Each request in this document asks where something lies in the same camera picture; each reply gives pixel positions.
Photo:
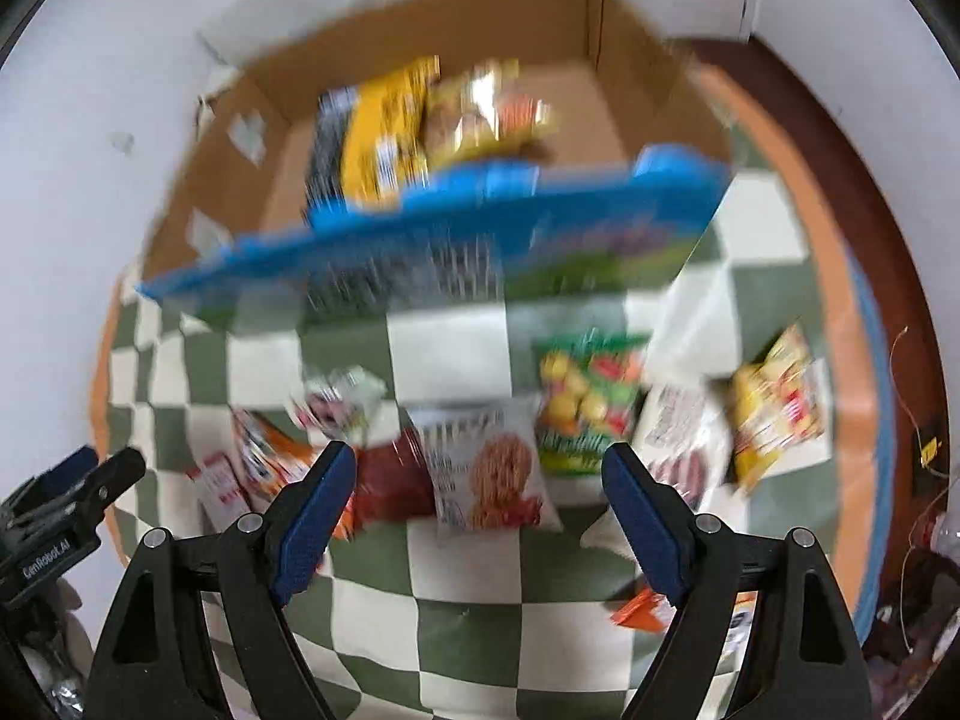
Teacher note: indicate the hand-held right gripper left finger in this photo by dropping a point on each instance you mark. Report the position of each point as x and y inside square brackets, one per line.
[315, 521]

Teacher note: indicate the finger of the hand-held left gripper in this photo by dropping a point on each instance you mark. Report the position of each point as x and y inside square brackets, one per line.
[112, 472]
[66, 467]

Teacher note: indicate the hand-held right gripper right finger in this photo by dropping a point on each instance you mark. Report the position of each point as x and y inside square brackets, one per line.
[645, 529]

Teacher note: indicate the small white pink snack packet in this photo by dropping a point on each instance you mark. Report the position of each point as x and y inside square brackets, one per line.
[337, 401]

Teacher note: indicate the yellow snack packet red label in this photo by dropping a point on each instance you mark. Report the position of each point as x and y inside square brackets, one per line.
[776, 405]

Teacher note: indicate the cardboard box with blue side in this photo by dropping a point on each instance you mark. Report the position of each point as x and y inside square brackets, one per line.
[525, 240]

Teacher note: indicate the person's left forearm fuzzy sleeve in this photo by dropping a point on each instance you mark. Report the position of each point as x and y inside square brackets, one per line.
[71, 615]

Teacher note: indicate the orange white snack packet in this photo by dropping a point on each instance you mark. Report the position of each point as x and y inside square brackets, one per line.
[270, 457]

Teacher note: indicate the small orange snack packet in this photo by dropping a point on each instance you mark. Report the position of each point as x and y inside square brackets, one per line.
[641, 611]

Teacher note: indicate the dark red snack packet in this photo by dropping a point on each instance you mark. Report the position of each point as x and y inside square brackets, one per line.
[390, 484]

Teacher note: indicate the white packet with dark print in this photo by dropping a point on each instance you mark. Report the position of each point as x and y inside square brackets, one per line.
[675, 427]

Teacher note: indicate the crinkled silver foil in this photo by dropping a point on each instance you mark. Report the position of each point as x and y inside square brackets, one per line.
[64, 694]

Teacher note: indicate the green fruit candy packet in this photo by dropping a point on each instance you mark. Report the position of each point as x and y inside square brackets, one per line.
[592, 397]

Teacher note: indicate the white cookie snack packet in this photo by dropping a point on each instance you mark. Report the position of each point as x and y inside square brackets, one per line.
[487, 465]

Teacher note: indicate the green white checkered mat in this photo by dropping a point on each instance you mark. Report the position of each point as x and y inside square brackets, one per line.
[450, 360]

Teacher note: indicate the dark clutter pile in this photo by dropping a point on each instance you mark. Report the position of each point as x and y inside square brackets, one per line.
[922, 592]

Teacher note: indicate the black white snack packet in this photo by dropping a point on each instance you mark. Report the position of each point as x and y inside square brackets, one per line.
[330, 150]

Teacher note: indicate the yellow black snack packet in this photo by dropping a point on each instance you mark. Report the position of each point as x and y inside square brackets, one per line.
[382, 135]

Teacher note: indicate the gold snack packet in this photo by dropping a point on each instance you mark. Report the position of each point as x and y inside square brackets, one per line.
[480, 112]

